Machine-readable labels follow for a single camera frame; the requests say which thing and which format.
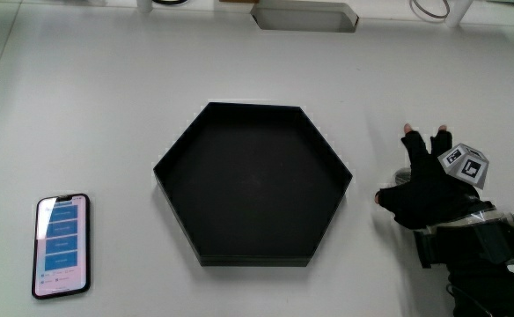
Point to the white cylinder post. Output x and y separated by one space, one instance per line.
458 12
144 5

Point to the white desk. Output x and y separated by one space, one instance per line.
107 110

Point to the black smartphone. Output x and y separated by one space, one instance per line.
61 245

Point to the person's right hand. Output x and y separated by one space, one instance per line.
428 189

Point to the black hexagonal tray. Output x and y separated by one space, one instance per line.
252 189

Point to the silver paper clip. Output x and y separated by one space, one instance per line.
401 175

